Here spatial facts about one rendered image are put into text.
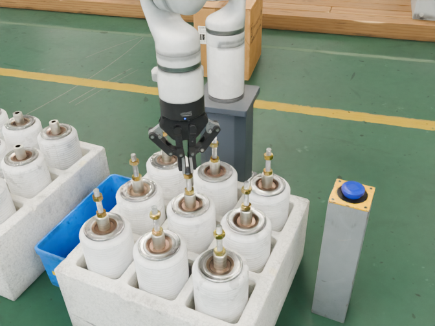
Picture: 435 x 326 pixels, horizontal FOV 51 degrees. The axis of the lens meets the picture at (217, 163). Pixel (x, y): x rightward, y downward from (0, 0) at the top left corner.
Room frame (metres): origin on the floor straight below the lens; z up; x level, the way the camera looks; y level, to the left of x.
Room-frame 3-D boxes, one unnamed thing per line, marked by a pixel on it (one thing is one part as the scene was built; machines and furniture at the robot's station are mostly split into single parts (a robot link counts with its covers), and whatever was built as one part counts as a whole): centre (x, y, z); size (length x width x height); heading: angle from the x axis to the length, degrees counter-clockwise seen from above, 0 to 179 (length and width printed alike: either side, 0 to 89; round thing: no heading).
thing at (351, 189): (0.62, -0.24, 0.32); 0.04 x 0.04 x 0.02
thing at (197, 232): (0.68, 0.05, 0.16); 0.10 x 0.10 x 0.18
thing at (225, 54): (1.05, -0.03, 0.39); 0.09 x 0.09 x 0.17; 71
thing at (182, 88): (0.70, 0.06, 0.52); 0.11 x 0.09 x 0.06; 8
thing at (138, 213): (0.73, 0.16, 0.16); 0.10 x 0.10 x 0.18
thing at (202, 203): (0.68, 0.06, 0.25); 0.08 x 0.08 x 0.01
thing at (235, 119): (1.05, -0.03, 0.15); 0.15 x 0.15 x 0.30; 71
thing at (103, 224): (0.62, 0.21, 0.26); 0.02 x 0.02 x 0.03
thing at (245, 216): (0.63, -0.05, 0.26); 0.02 x 0.02 x 0.03
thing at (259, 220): (0.63, -0.05, 0.25); 0.08 x 0.08 x 0.01
